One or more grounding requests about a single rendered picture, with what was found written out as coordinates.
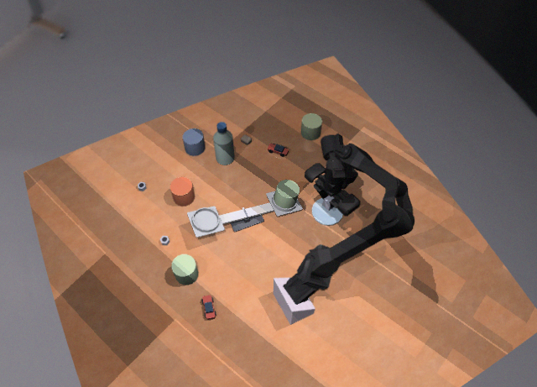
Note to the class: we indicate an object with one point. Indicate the red toy car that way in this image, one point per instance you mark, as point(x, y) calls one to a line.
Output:
point(278, 149)
point(208, 301)

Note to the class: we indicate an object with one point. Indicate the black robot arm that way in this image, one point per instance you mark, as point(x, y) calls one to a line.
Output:
point(393, 220)

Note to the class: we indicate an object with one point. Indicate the blue cylinder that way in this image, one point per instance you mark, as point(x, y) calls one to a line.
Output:
point(193, 140)

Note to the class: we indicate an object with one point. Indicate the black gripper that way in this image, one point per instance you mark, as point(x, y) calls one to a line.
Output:
point(345, 203)

